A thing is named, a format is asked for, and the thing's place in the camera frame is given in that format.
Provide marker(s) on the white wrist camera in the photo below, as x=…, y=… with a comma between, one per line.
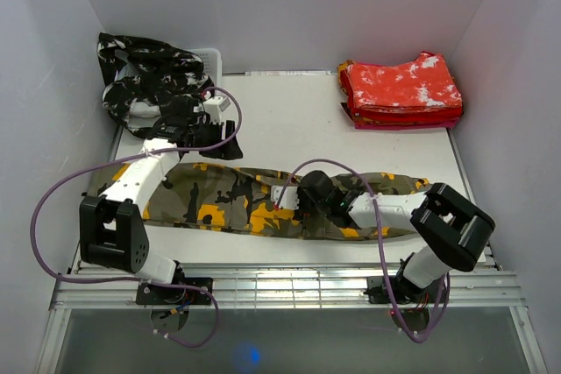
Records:
x=215, y=107
x=285, y=197

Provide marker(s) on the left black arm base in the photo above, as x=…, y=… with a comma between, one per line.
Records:
x=197, y=295

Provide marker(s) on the red folded trousers stack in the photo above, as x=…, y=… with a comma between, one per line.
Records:
x=375, y=120

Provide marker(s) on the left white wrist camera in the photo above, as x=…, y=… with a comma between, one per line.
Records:
x=215, y=107

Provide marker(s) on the orange green camouflage trousers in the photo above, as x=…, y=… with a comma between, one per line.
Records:
x=237, y=200

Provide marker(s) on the black white camouflage trousers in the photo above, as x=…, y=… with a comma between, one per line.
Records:
x=146, y=79

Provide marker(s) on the aluminium rail frame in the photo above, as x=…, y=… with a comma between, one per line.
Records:
x=281, y=288

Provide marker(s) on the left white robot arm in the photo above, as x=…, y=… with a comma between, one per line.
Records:
x=112, y=231

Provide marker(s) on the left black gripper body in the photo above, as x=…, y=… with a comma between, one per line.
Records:
x=207, y=134

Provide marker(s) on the white plastic basket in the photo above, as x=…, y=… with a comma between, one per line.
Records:
x=211, y=59

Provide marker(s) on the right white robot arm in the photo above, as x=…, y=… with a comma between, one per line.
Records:
x=454, y=229

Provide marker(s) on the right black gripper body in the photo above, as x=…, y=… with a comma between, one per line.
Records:
x=308, y=207

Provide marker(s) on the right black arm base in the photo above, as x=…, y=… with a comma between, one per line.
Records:
x=377, y=292

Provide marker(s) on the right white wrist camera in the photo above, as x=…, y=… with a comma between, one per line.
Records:
x=285, y=197

